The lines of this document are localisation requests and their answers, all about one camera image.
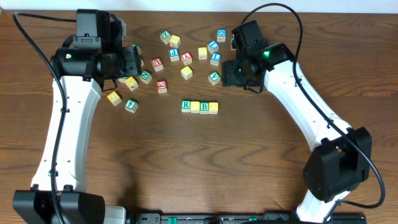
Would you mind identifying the blue P letter block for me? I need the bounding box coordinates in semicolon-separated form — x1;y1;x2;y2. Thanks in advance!
169;49;180;62

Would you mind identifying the yellow G letter block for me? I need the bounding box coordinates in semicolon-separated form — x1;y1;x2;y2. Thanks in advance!
107;91;122;106

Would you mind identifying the yellow block beside Z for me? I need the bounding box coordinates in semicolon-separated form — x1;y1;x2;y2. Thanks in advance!
169;35;181;49

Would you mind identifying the green N letter block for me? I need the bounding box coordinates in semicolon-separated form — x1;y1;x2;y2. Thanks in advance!
139;70;152;84

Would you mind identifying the blue L block upper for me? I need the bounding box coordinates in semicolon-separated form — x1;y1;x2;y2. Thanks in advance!
207;40;220;54

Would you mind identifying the green B letter block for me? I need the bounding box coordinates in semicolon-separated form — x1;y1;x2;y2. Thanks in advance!
200;102;209;114

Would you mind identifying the red A letter block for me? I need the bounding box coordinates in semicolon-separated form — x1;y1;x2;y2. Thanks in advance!
181;52;193;66

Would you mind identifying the green Z letter block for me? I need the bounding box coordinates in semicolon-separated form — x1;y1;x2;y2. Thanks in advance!
160;30;172;44

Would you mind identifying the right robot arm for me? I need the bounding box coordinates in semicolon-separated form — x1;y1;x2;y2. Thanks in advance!
222;40;372;223

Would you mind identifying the red U block left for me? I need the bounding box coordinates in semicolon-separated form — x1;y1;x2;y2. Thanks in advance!
151;57;164;72

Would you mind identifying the blue d block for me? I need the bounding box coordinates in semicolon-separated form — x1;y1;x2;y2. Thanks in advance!
216;29;227;42
230;38;236;50

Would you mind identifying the yellow C letter block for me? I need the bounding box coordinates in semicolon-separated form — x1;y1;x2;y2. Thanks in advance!
181;65;193;80

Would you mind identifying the yellow S letter block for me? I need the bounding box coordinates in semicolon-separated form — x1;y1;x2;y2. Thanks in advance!
198;47;207;60

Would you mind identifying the blue D block top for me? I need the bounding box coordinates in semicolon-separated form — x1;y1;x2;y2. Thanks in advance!
216;29;227;42

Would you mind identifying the yellow O letter block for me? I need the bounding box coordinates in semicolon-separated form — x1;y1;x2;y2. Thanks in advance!
190;101;200;113

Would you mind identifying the green 4 number block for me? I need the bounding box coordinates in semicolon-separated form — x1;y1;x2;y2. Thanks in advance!
124;100;138;113

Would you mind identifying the green V block left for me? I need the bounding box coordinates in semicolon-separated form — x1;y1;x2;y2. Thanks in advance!
118;77;127;83

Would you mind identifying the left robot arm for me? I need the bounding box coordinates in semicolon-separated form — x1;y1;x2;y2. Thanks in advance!
12;46;141;223

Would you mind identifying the yellow X letter block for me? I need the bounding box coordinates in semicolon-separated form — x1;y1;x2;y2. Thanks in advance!
124;77;139;91

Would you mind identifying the blue D block right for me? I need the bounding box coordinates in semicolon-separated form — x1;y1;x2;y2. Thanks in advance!
230;38;236;50

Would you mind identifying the blue L block lower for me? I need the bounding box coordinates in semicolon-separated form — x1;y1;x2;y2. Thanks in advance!
210;52;221;66

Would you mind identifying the blue l block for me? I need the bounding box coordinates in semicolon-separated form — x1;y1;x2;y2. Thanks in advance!
210;52;221;66
207;40;220;54

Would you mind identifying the green v block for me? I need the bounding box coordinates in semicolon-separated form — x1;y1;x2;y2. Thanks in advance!
118;77;127;83
208;72;221;85

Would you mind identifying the green R letter block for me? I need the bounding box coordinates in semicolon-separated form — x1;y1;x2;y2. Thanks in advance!
181;100;191;113

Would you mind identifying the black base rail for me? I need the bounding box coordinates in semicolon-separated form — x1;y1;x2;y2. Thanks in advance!
133;212;368;224

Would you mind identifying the green V block centre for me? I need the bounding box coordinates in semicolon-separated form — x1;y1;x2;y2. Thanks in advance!
208;72;221;85

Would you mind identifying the green P letter block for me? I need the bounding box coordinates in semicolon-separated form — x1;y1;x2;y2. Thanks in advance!
132;44;142;55

